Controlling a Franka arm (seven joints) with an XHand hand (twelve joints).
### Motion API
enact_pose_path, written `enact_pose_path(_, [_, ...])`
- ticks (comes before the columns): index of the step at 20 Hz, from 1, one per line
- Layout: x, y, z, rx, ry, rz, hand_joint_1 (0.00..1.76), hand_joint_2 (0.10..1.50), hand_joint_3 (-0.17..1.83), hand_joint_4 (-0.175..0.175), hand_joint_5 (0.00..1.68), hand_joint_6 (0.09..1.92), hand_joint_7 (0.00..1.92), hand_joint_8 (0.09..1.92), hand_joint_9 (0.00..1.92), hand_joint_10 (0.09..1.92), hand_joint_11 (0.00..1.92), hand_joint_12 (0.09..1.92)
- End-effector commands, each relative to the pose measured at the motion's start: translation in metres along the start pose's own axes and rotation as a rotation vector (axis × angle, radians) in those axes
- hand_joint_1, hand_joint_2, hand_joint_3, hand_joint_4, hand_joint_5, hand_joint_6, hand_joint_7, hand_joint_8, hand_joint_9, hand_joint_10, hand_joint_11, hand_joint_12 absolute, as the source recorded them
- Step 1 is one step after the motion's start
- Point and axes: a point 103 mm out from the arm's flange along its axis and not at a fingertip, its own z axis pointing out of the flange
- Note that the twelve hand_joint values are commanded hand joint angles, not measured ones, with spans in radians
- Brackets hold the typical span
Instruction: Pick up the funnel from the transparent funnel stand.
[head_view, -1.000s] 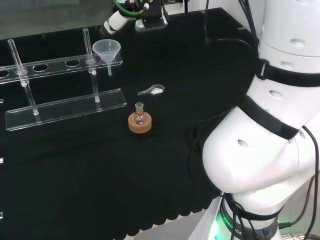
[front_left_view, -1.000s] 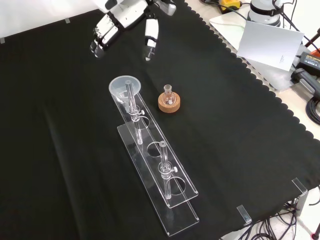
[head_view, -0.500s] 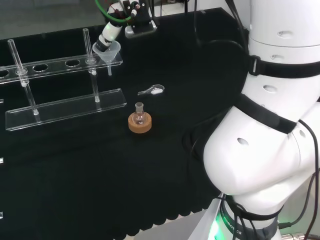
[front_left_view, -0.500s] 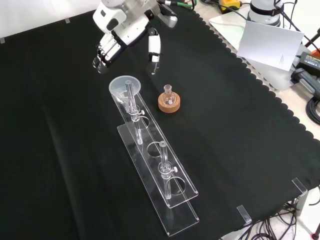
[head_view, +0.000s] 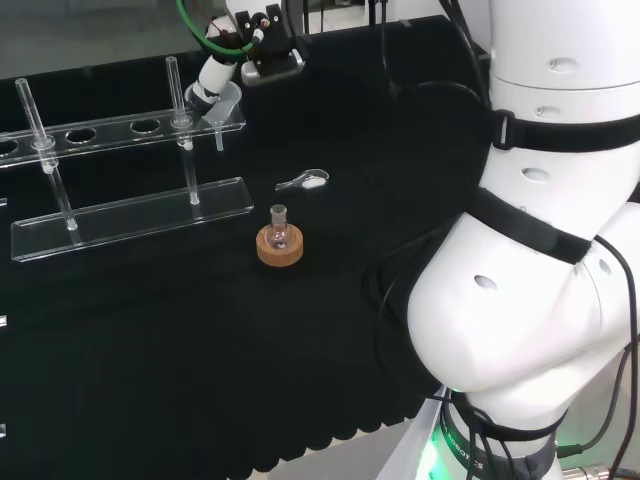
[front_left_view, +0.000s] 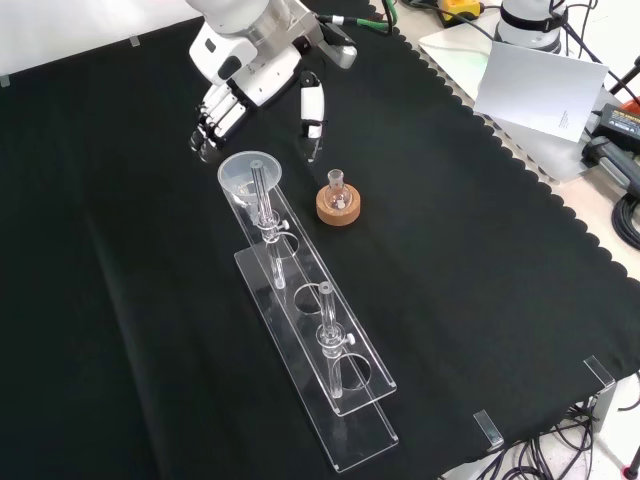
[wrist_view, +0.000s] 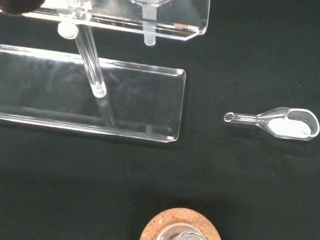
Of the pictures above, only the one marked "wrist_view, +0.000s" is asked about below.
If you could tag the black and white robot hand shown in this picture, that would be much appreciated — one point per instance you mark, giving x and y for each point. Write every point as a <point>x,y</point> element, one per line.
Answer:
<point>17,5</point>

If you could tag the clear acrylic funnel stand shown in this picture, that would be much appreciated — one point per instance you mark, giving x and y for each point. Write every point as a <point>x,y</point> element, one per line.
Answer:
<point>140,100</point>

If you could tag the glass weighing funnel with powder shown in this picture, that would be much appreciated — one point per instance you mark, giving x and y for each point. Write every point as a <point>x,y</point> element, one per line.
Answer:
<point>282,125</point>

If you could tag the black bench cloth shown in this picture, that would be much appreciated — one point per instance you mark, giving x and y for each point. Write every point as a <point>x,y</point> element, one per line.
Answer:
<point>225,175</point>

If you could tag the small round-bottom glass flask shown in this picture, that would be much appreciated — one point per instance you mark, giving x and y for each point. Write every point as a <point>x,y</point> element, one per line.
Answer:
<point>185,236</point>

